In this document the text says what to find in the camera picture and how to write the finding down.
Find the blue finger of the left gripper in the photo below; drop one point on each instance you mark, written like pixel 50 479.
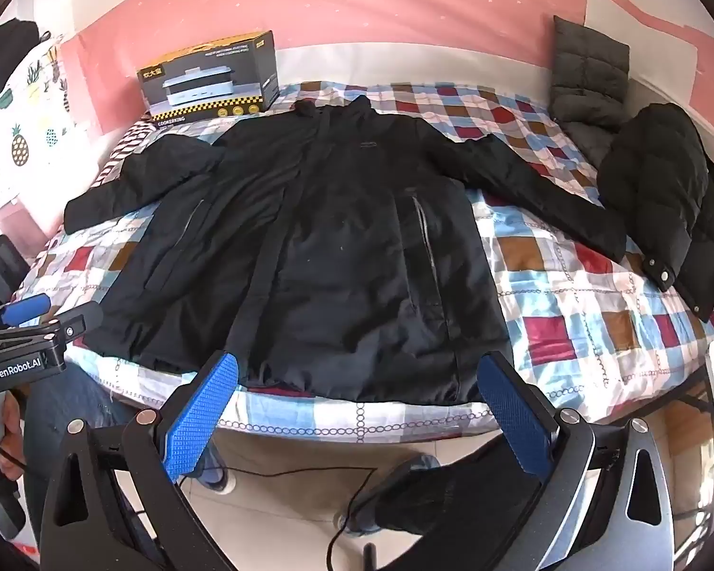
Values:
pixel 17 313

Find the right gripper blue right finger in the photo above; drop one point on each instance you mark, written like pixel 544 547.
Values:
pixel 544 440

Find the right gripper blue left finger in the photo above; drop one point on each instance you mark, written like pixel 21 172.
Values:
pixel 166 444

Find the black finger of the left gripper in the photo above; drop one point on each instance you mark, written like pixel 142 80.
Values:
pixel 77 321

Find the large black jacket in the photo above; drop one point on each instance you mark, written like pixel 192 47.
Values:
pixel 329 250

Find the person's left hand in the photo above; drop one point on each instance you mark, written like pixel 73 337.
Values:
pixel 11 443

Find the person's leg in jeans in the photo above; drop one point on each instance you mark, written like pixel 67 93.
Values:
pixel 51 405

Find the person's leg in black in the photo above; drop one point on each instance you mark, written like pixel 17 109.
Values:
pixel 463 513

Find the checkered bed sheet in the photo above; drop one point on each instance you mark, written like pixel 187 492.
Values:
pixel 594 335

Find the pineapple pattern curtain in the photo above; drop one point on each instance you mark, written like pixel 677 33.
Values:
pixel 35 119

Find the red striped bed cover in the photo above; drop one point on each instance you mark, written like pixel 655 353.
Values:
pixel 139 136

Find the dark garment hanging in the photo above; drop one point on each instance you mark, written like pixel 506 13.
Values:
pixel 17 39

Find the black puffer jacket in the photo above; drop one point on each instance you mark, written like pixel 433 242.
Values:
pixel 659 177

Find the black appliance cardboard box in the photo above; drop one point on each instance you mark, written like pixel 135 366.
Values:
pixel 234 76

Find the grey quilted down coat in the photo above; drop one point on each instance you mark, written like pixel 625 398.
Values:
pixel 589 86

